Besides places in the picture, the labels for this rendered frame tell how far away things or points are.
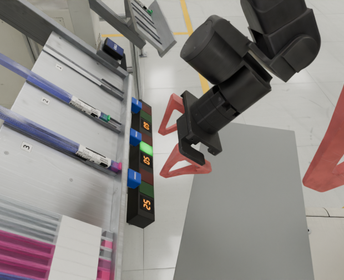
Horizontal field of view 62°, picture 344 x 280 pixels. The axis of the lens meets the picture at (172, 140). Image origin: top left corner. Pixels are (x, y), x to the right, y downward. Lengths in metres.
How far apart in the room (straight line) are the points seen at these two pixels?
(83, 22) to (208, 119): 0.65
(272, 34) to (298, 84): 1.83
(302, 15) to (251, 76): 0.09
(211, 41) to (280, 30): 0.08
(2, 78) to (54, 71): 1.24
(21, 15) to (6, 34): 0.96
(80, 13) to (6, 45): 0.81
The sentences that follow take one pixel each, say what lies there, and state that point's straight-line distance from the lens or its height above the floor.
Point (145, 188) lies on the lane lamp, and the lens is 0.56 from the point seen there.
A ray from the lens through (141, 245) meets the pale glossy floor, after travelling 1.24.
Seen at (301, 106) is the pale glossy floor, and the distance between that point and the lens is 1.99.
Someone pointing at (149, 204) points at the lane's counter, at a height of 0.65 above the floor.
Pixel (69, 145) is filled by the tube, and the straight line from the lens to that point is 0.48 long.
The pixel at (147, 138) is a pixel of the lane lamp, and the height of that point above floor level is 0.66.
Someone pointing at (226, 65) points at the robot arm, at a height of 0.94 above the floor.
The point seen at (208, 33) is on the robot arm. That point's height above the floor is 0.97.
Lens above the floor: 1.12
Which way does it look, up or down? 44 degrees down
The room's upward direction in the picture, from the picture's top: straight up
